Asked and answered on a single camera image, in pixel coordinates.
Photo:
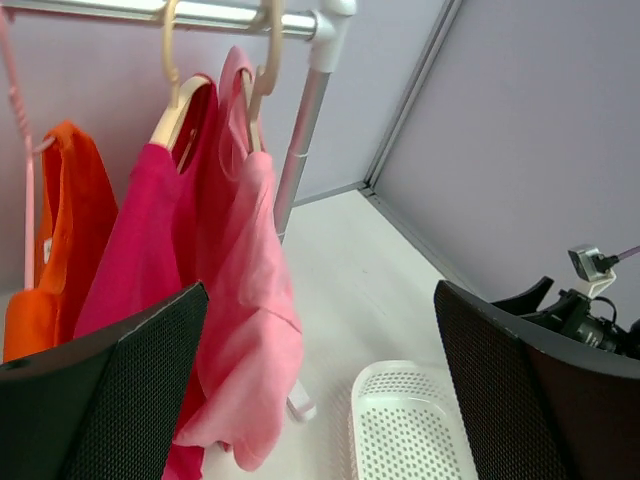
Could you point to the light pink t shirt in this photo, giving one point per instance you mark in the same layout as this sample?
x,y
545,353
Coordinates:
x,y
251,347

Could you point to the orange t shirt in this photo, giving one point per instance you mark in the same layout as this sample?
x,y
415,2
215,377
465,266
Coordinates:
x,y
79,211

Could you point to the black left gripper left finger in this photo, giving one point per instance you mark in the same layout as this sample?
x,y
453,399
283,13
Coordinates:
x,y
106,405

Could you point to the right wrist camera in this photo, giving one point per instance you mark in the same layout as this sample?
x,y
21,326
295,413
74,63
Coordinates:
x,y
594,270

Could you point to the silver clothes rack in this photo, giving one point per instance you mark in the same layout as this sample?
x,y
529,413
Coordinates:
x,y
325,28

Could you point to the white perforated basket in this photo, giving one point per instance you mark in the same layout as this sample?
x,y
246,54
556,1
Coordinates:
x,y
406,424

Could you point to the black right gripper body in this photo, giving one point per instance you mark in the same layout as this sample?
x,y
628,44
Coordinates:
x,y
571,317

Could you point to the beige hanger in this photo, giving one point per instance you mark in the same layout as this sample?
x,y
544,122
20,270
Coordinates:
x,y
171,123
262,83

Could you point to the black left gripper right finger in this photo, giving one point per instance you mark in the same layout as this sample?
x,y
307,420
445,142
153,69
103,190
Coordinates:
x,y
537,404

